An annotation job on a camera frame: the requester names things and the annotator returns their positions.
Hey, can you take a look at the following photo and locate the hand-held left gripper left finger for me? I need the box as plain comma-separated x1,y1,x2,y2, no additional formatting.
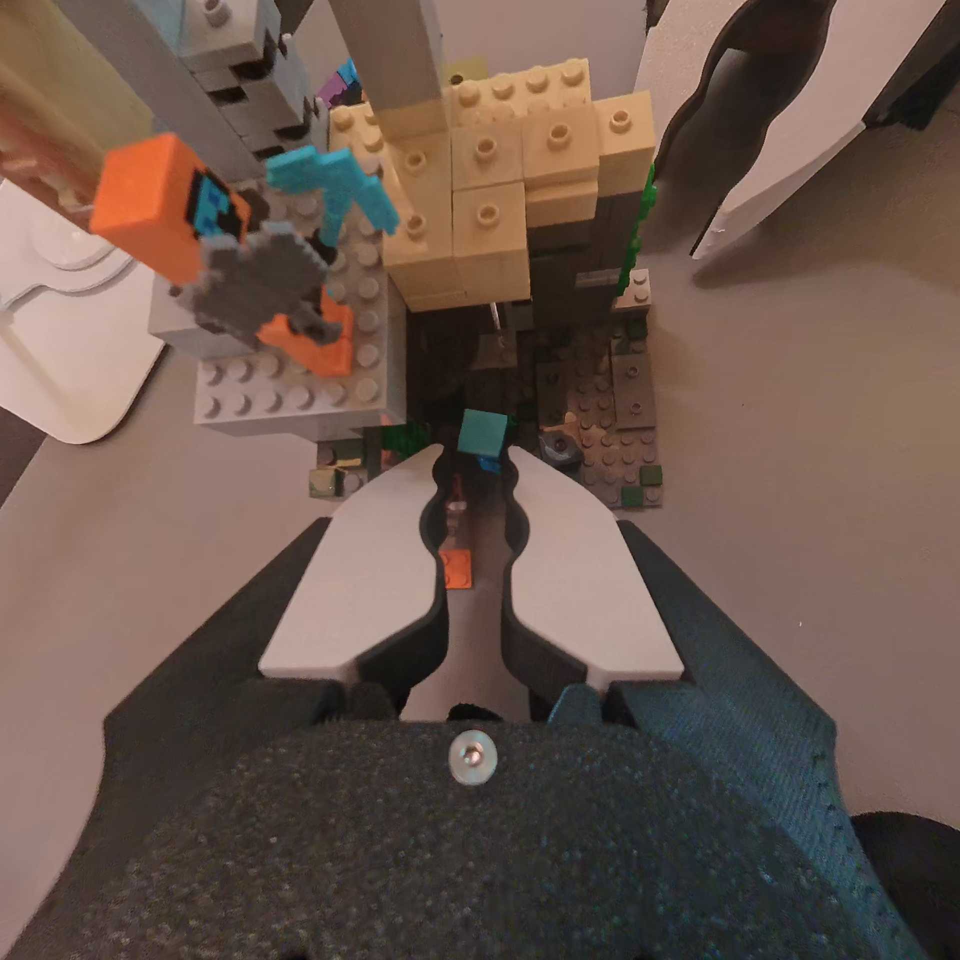
258,443,450,695

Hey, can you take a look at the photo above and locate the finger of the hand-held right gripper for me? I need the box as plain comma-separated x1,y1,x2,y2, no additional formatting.
633,0,760,183
688,0,950,261

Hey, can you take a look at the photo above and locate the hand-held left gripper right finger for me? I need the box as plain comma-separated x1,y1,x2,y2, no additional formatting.
501,447,685,695

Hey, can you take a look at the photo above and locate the toy brick building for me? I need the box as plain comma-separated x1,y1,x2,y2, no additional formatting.
0,0,665,594

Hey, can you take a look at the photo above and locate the grey desk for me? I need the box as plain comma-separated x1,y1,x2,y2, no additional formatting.
0,0,960,960

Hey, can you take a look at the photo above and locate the white lamp base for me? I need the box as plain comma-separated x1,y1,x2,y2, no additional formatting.
0,180,168,446

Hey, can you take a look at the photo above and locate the orange toy minifigure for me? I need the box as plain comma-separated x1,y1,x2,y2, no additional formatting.
88,133,402,378

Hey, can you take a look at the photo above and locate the dark cloth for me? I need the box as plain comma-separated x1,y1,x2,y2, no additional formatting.
851,813,960,960

